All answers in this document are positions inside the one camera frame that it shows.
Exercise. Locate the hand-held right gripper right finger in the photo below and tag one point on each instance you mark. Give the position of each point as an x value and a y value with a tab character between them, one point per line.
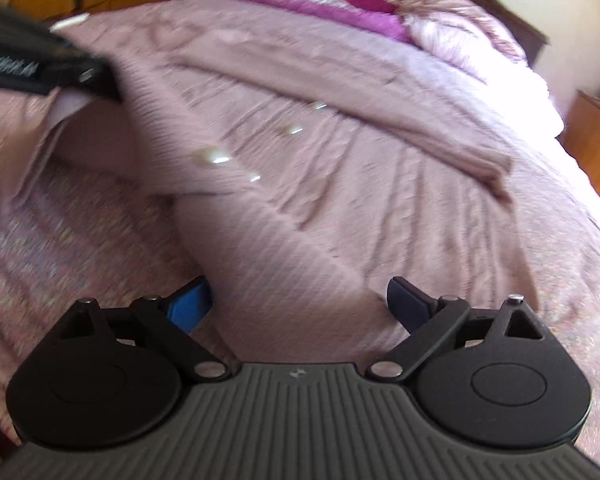
410	305

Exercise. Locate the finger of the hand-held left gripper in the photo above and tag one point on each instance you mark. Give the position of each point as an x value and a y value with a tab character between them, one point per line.
102	82

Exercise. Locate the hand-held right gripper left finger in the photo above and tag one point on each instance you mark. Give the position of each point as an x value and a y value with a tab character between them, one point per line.
190	305

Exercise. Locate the white pole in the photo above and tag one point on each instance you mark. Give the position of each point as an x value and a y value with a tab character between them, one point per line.
70	21

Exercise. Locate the bed with pink floral sheet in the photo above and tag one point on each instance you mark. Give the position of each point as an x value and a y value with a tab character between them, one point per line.
555	240

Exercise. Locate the wooden dresser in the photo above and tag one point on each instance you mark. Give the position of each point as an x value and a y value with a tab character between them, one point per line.
592	145

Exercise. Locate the pink checked pillow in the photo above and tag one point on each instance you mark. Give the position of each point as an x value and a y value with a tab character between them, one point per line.
460	35

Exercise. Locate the dark wooden headboard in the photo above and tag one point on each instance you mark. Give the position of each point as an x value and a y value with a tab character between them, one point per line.
505	15

